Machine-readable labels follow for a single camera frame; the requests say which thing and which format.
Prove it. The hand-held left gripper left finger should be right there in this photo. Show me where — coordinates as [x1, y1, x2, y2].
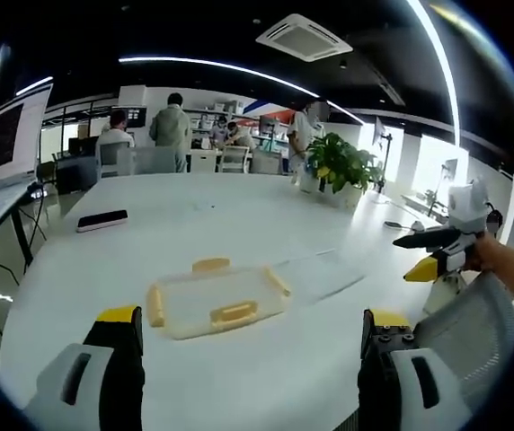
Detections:
[22, 305, 146, 431]

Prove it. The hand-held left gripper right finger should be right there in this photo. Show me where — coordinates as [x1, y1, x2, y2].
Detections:
[357, 307, 476, 431]

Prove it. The clear lid with yellow clips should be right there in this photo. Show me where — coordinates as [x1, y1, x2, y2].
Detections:
[146, 256, 294, 340]

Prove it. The person's right hand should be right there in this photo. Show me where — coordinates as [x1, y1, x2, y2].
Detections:
[465, 232, 506, 272]

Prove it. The white mesh office chair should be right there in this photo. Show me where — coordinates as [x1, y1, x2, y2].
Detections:
[412, 270, 514, 408]

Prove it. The clear plastic container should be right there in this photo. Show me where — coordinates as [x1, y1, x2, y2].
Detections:
[278, 248, 367, 307]

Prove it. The green potted plant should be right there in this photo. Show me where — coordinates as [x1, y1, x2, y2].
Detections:
[299, 131, 386, 210]

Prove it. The black and white flat device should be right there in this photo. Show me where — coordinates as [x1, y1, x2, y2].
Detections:
[75, 208, 129, 233]

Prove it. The white background chair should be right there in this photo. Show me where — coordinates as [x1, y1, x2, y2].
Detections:
[217, 145, 250, 174]

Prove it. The grey background chair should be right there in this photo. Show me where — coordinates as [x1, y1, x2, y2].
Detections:
[98, 140, 133, 179]

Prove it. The ceiling air conditioner unit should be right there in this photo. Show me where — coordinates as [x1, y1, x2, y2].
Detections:
[254, 13, 354, 64]

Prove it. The large computer monitor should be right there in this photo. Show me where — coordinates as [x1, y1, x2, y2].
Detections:
[0, 84, 54, 195]

